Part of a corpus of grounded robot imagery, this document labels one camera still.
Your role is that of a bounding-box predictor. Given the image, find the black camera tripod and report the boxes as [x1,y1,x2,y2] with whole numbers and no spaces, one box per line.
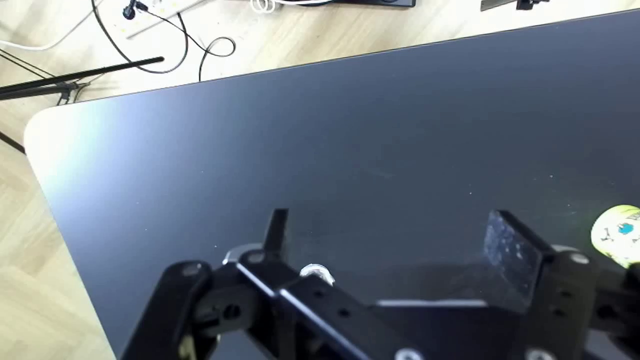
[0,57,162,101]

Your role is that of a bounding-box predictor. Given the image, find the yellow-green cartoon mug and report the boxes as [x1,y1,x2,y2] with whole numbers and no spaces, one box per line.
[590,205,640,268]

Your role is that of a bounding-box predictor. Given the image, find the black cable on floor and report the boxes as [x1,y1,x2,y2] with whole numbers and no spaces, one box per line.
[89,0,239,85]

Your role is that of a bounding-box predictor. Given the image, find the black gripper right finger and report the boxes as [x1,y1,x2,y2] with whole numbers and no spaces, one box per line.
[485,211,640,360]

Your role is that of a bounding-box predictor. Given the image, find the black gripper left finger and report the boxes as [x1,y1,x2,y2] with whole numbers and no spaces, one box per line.
[122,208,349,360]

